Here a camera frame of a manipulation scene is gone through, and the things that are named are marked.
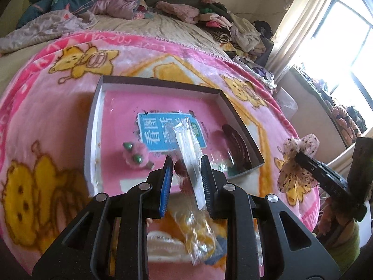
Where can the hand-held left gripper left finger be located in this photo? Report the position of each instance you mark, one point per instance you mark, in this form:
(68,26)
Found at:
(164,180)

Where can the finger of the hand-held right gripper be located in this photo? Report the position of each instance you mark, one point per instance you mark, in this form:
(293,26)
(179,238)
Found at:
(317,166)
(338,194)

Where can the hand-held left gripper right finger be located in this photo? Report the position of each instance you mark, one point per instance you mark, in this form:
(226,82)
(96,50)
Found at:
(207,180)

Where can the spotted lace hair bow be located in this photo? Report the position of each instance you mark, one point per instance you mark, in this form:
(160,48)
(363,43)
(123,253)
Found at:
(291,175)

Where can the clear plastic packet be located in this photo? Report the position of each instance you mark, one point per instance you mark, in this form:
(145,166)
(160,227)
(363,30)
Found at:
(186,145)

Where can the yellow rings packet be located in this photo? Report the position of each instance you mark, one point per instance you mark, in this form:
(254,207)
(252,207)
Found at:
(201,233)

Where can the white hair claw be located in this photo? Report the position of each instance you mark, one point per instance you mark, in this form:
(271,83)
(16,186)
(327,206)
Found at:
(166,245)

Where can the shallow cardboard box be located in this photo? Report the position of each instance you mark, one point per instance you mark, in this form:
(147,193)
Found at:
(116,113)

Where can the red hair bobble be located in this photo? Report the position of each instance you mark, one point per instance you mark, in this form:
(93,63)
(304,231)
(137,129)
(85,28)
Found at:
(180,169)

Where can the pink fuzzy hair clip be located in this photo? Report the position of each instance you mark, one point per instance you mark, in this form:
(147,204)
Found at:
(134,153)

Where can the dark brown hair comb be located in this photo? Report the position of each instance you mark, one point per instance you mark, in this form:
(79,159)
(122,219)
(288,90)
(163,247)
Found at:
(236,143)

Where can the yellow green cloth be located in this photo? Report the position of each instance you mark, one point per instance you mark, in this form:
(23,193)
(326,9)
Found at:
(346,245)

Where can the windowsill clutter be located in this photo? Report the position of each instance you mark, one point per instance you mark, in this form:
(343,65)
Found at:
(343,116)

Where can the clear plastic bag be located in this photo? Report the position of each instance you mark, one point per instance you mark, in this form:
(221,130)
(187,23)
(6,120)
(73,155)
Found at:
(287,102)

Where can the pink cartoon bear blanket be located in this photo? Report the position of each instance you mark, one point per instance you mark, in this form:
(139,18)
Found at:
(58,108)

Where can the window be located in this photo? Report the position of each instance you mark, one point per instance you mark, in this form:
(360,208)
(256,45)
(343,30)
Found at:
(349,35)

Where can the cream curtain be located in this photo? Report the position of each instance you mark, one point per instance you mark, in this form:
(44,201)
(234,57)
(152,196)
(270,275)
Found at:
(303,20)

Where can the pile of clothes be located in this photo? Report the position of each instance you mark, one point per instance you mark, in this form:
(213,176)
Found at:
(242,32)

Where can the pink knit sweater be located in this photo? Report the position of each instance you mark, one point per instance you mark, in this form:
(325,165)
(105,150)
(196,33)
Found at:
(177,10)

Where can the purple garment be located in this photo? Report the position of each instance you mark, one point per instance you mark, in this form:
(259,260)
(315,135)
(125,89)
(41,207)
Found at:
(122,4)

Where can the lilac grey cloth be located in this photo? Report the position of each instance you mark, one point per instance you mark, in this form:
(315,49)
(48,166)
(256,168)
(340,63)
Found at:
(43,26)

